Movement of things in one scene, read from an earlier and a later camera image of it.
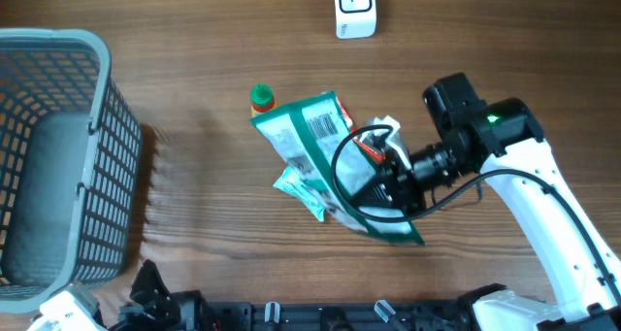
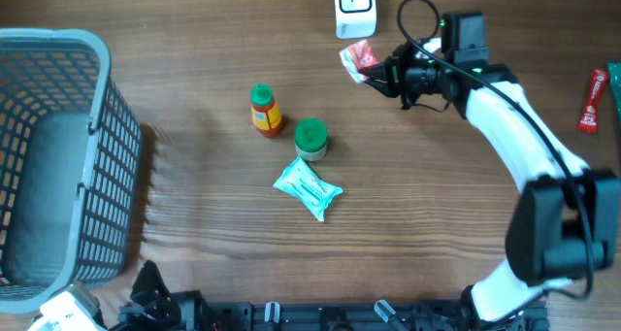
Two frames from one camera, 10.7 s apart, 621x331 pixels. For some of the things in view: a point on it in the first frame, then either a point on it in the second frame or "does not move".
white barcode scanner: [355, 10] does not move
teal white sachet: [293, 184] does not move
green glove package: [316, 136] -> [614, 76]
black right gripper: [396, 181] -> [394, 71]
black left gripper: [159, 303] does not move
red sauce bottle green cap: [262, 98] does not move
